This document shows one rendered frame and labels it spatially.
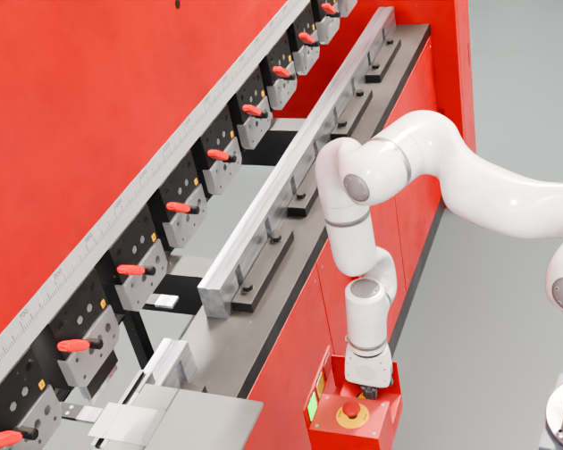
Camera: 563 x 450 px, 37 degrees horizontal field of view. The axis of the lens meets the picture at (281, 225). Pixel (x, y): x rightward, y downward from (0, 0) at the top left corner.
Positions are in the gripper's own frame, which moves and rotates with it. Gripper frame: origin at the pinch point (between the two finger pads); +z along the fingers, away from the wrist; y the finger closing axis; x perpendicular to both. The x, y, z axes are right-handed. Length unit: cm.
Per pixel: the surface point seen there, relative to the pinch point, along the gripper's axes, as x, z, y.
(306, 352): 19.0, 10.8, -22.1
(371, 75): 130, -13, -30
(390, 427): -6.1, 3.1, 6.1
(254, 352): -3.2, -10.3, -25.9
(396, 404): 1.2, 4.0, 5.7
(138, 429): -38, -22, -36
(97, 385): -38, -33, -42
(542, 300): 122, 72, 34
